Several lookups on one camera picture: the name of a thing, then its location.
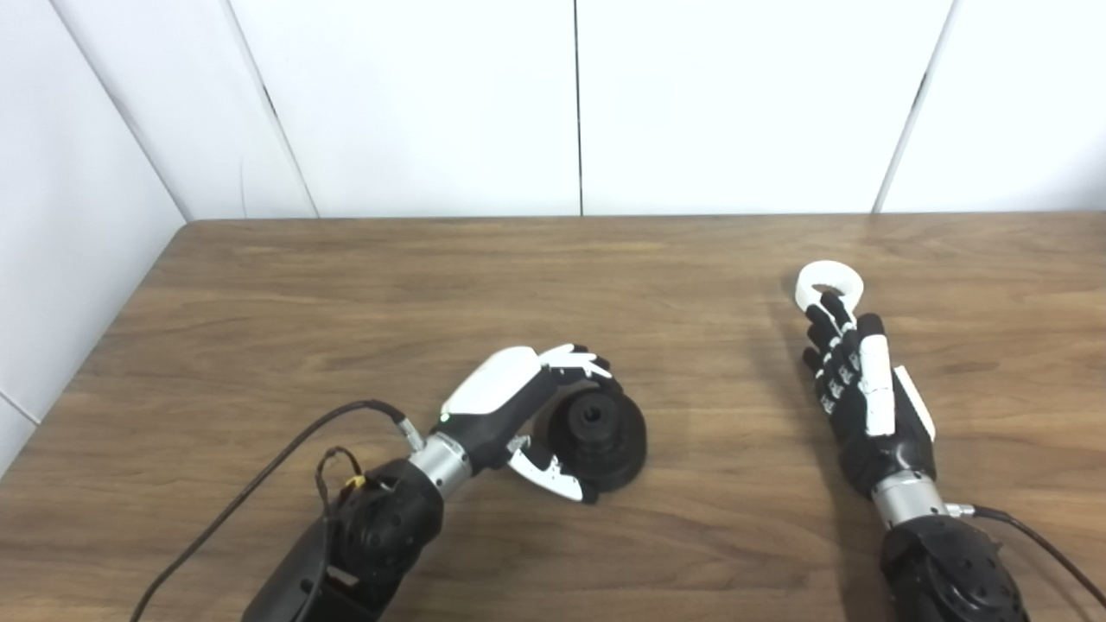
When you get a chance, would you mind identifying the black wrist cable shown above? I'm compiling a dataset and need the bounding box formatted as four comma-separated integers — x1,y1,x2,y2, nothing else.
130,399,426,622
945,504,1106,607

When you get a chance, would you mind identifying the thin left arm wire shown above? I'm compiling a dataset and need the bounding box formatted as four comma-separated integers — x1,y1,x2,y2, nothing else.
315,446,369,521

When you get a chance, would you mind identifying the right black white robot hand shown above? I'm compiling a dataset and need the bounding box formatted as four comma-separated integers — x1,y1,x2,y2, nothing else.
801,291,938,500

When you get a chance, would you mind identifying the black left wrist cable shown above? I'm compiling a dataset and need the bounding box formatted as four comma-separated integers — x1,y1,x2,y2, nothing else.
130,399,426,622

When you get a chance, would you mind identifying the white ring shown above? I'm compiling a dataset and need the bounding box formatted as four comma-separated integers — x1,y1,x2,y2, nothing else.
795,261,865,321

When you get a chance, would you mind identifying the round black part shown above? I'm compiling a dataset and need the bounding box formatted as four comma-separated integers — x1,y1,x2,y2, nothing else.
533,380,648,494

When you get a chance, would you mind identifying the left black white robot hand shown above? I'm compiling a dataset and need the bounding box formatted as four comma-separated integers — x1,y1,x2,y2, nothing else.
438,344,617,505

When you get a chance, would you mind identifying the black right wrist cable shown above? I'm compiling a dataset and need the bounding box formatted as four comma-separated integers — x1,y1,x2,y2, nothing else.
945,504,1106,607

